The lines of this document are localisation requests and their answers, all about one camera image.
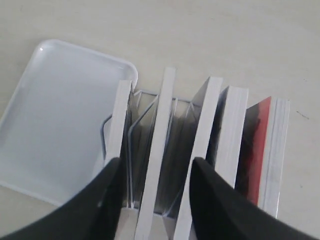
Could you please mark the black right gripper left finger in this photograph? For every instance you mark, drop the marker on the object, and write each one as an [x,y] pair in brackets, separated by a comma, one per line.
[92,214]

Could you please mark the red spine book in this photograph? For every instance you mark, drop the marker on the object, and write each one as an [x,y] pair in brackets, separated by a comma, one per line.
[262,150]

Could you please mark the dark brown spine book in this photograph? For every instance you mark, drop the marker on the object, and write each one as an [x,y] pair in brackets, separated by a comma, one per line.
[118,120]

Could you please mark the white wire book rack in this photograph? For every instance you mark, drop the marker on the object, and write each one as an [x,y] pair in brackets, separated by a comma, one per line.
[135,150]

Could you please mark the white plastic tray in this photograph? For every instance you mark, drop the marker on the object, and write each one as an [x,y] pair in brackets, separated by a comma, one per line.
[50,132]

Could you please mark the white grey spine book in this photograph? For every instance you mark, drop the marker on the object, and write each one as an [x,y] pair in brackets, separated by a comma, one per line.
[227,130]

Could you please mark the black grey spine book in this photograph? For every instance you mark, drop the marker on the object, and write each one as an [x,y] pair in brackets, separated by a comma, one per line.
[147,205]

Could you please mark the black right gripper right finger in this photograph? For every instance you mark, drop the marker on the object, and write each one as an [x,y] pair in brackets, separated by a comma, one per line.
[220,213]

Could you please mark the blue moon cover book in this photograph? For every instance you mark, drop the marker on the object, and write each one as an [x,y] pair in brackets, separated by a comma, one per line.
[198,132]

